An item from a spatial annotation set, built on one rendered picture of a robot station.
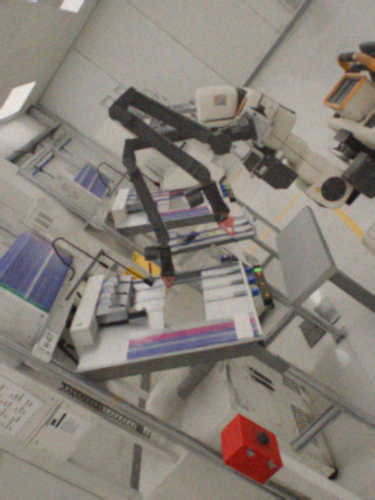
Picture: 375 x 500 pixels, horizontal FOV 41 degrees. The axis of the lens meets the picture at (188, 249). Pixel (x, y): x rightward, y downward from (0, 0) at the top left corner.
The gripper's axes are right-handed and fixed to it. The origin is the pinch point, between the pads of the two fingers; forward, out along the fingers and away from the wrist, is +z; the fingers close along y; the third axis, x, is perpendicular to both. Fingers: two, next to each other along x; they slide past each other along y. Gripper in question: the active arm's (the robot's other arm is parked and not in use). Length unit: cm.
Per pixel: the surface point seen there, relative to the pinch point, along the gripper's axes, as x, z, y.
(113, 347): -22, 3, 46
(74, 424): -39, 27, 60
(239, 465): 22, 11, 103
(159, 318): -3.5, 0.3, 30.3
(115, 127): -76, -21, -439
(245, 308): 32.8, -3.5, 34.0
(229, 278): 28.6, -3.8, 5.3
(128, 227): -28, -3, -85
